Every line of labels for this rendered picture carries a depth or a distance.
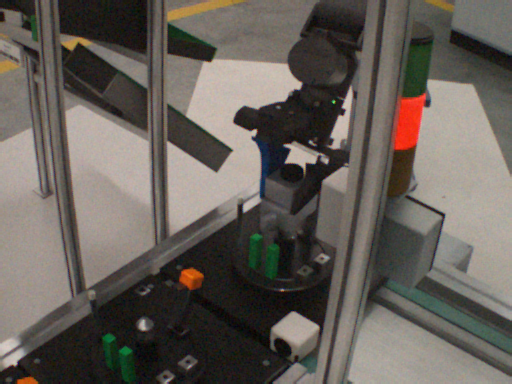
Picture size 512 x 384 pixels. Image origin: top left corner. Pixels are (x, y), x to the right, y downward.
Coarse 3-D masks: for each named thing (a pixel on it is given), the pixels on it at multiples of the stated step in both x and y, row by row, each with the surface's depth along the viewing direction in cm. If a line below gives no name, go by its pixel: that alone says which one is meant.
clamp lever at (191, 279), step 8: (184, 272) 83; (192, 272) 83; (184, 280) 83; (192, 280) 82; (200, 280) 83; (176, 288) 82; (184, 288) 82; (192, 288) 83; (184, 296) 84; (192, 296) 84; (184, 304) 84; (176, 312) 85; (184, 312) 84; (176, 320) 85; (184, 320) 85
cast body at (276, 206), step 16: (272, 176) 91; (288, 176) 90; (304, 176) 91; (272, 192) 91; (288, 192) 89; (272, 208) 92; (288, 208) 91; (304, 208) 93; (272, 224) 92; (288, 224) 91
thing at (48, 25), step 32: (160, 0) 87; (160, 32) 90; (32, 64) 114; (160, 64) 92; (32, 96) 118; (160, 96) 95; (32, 128) 122; (64, 128) 84; (160, 128) 98; (64, 160) 86; (160, 160) 101; (64, 192) 88; (160, 192) 104; (64, 224) 91; (160, 224) 107; (64, 256) 95
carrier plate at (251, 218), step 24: (216, 240) 104; (168, 264) 99; (192, 264) 100; (216, 264) 100; (216, 288) 96; (240, 288) 96; (216, 312) 94; (240, 312) 92; (264, 312) 93; (288, 312) 93; (312, 312) 93; (264, 336) 89; (288, 360) 88
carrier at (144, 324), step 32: (128, 288) 95; (160, 288) 95; (96, 320) 81; (128, 320) 87; (160, 320) 88; (192, 320) 91; (32, 352) 84; (64, 352) 84; (96, 352) 82; (128, 352) 76; (160, 352) 83; (192, 352) 84; (224, 352) 86; (256, 352) 87
